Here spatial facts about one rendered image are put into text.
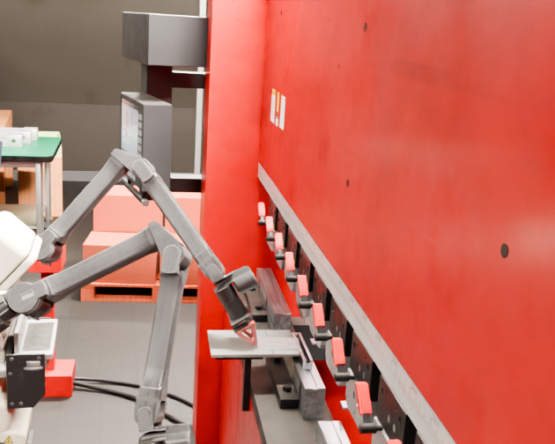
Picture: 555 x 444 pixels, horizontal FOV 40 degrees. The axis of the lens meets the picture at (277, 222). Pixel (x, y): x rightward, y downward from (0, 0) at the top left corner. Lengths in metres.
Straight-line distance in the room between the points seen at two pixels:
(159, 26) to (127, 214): 2.67
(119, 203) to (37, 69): 3.74
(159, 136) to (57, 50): 5.95
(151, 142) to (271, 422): 1.39
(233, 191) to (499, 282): 2.19
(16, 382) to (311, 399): 0.81
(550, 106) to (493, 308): 0.26
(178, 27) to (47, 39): 5.95
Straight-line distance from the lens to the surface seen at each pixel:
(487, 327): 1.00
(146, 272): 5.31
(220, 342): 2.32
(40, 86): 9.05
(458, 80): 1.10
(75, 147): 9.11
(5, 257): 2.10
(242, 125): 3.01
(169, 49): 3.11
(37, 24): 9.02
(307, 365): 2.25
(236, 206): 3.07
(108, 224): 5.60
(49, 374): 4.14
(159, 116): 3.11
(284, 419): 2.18
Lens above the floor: 1.95
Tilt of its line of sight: 15 degrees down
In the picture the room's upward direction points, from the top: 4 degrees clockwise
